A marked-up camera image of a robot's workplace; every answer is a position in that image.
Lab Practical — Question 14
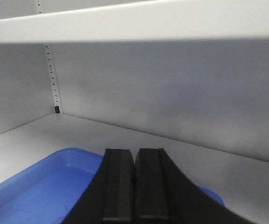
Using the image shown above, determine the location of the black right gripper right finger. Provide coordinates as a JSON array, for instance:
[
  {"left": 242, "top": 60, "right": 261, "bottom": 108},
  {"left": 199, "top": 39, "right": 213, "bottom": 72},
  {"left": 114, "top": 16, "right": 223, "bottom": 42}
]
[{"left": 135, "top": 148, "right": 250, "bottom": 224}]

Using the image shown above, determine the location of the black shelf support clip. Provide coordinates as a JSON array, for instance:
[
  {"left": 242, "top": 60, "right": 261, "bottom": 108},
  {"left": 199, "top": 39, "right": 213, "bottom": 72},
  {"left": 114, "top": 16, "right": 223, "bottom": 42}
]
[{"left": 54, "top": 106, "right": 60, "bottom": 114}]

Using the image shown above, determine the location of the grey cabinet upper shelf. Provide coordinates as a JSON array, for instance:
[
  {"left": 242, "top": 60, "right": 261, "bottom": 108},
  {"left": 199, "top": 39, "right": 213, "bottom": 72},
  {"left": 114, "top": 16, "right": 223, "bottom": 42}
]
[{"left": 0, "top": 0, "right": 269, "bottom": 44}]

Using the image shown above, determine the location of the blue plastic tray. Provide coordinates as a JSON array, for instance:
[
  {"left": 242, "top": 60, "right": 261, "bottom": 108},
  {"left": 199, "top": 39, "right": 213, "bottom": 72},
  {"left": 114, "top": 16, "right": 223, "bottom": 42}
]
[{"left": 0, "top": 147, "right": 226, "bottom": 224}]

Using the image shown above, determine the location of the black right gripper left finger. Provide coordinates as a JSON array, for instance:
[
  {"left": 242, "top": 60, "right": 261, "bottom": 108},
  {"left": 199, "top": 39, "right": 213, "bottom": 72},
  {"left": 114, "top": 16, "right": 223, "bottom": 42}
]
[{"left": 64, "top": 149, "right": 134, "bottom": 224}]

